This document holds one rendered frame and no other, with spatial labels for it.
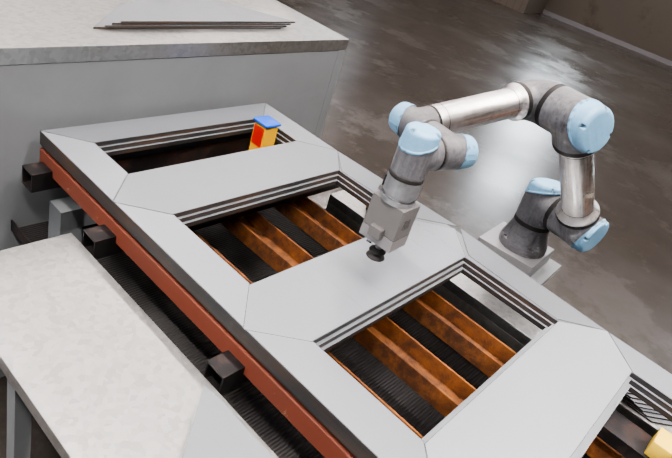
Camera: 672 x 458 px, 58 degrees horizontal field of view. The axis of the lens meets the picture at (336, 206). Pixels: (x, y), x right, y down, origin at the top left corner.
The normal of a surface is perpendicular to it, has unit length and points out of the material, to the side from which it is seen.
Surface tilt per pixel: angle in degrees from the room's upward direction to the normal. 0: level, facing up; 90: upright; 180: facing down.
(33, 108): 90
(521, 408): 0
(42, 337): 0
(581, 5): 90
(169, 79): 90
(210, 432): 0
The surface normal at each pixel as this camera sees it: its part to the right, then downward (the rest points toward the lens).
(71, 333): 0.27, -0.83
